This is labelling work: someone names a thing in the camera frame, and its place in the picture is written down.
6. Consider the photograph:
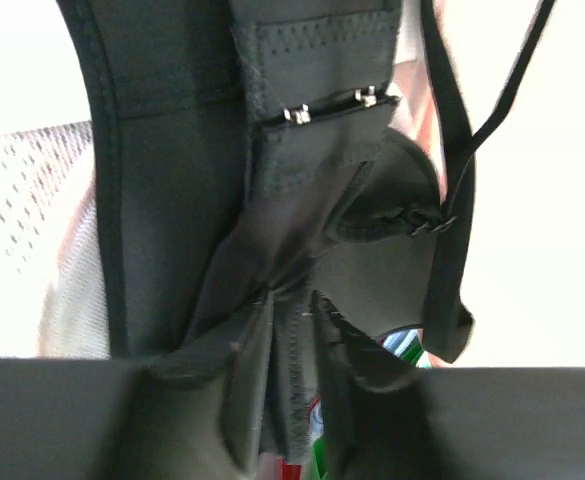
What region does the pink floral mesh laundry bag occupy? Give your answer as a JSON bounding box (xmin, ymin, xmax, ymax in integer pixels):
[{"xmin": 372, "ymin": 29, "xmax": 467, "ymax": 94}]
[{"xmin": 0, "ymin": 0, "xmax": 453, "ymax": 359}]

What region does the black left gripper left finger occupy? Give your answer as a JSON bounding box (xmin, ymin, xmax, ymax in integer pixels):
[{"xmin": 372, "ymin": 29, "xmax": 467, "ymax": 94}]
[{"xmin": 0, "ymin": 296, "xmax": 272, "ymax": 479}]

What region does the black bra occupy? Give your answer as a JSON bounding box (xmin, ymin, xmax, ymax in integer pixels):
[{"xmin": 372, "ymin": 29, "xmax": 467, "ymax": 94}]
[{"xmin": 60, "ymin": 1, "xmax": 553, "ymax": 464}]

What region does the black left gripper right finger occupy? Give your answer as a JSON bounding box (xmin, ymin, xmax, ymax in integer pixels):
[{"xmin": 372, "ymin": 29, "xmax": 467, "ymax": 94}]
[{"xmin": 311, "ymin": 293, "xmax": 585, "ymax": 479}]

